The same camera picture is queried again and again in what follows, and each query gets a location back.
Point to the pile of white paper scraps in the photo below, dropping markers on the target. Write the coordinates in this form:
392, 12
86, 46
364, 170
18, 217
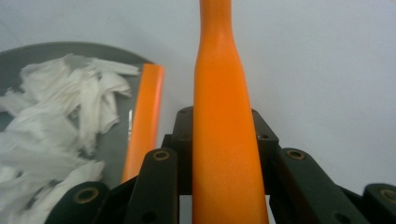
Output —
53, 124

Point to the grey dustpan with orange edge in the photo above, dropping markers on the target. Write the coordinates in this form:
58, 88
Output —
146, 118

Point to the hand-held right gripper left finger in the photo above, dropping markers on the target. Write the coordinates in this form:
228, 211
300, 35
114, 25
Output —
184, 146

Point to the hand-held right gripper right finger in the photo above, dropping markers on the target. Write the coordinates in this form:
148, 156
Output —
264, 143

